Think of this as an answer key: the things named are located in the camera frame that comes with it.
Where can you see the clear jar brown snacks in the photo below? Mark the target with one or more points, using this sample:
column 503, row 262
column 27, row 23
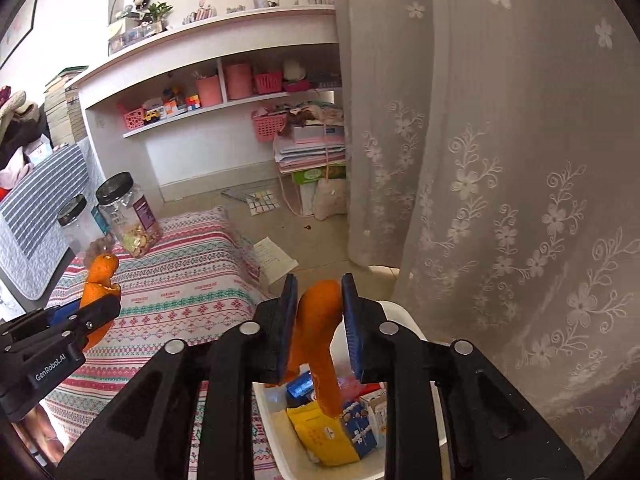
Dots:
column 75, row 220

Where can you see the blue plastic wrapper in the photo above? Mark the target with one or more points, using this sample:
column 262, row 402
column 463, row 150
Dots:
column 300, row 386

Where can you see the grey striped quilted cover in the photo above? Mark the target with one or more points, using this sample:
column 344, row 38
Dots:
column 35, row 220

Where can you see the checkered floor sheet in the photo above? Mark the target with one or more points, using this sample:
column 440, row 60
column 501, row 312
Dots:
column 260, row 202

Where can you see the stack of paper folders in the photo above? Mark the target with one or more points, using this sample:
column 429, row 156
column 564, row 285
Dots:
column 310, row 149

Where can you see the pink white garment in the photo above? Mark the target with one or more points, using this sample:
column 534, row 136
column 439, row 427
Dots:
column 15, row 172

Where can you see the white lace curtain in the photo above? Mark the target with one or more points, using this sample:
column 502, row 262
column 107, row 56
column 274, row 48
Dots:
column 500, row 160

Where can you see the framed wall picture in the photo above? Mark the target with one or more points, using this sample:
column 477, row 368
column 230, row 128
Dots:
column 17, row 30

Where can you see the dark grey sofa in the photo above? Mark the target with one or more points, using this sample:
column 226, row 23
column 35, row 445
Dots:
column 57, row 272

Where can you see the white shelf unit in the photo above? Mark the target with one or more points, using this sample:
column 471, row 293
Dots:
column 200, row 150

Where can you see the green cardboard box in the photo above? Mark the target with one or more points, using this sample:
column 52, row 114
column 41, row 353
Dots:
column 312, row 175

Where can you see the clear jar purple label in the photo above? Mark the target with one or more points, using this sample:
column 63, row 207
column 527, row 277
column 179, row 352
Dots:
column 130, row 220

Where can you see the yellow toy car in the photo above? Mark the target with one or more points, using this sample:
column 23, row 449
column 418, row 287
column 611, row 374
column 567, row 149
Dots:
column 151, row 118

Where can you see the colourful puzzle cube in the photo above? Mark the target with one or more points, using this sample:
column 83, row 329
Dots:
column 192, row 102

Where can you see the small pink basket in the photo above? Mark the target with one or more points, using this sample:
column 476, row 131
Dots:
column 268, row 83

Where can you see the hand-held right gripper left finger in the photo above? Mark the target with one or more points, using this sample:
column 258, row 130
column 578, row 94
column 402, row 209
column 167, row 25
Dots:
column 289, row 320

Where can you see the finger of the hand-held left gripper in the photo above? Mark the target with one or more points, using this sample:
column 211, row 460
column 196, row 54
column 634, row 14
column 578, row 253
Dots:
column 62, row 313
column 100, row 310

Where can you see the large pink basket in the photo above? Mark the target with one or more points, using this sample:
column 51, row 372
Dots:
column 267, row 129

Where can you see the white paper sheet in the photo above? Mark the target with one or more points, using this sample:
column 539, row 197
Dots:
column 274, row 259

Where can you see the pink lattice basket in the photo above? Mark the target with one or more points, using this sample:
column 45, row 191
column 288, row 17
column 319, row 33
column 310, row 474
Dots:
column 135, row 119

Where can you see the green potted plant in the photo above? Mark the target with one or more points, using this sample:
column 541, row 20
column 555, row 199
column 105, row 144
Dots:
column 157, row 14

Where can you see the stack of books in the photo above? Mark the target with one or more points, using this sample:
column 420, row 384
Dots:
column 65, row 105

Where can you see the pink pen holder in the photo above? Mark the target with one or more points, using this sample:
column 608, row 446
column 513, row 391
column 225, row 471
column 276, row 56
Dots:
column 209, row 91

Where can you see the white plush ball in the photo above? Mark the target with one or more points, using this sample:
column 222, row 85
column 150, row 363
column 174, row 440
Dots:
column 292, row 69

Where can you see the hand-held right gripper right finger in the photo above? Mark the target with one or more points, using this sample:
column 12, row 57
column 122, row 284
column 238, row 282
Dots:
column 350, row 330

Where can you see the orange peel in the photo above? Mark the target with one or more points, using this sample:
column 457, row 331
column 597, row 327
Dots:
column 100, row 280
column 320, row 345

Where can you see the small white cardboard box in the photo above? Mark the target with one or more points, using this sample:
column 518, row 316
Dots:
column 40, row 151

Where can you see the blue cardboard box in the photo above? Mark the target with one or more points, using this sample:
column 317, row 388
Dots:
column 360, row 430

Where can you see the white plastic bag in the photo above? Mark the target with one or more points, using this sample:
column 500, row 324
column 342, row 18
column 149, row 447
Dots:
column 330, row 199

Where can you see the white plastic bin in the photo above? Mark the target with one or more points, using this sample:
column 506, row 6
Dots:
column 272, row 425

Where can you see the group of small figurines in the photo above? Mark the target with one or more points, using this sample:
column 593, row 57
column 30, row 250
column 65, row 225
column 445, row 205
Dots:
column 202, row 12

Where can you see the yellow snack packet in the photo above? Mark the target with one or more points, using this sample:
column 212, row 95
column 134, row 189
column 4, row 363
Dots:
column 320, row 435

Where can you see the pink round container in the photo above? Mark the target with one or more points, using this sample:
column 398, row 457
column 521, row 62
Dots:
column 238, row 81

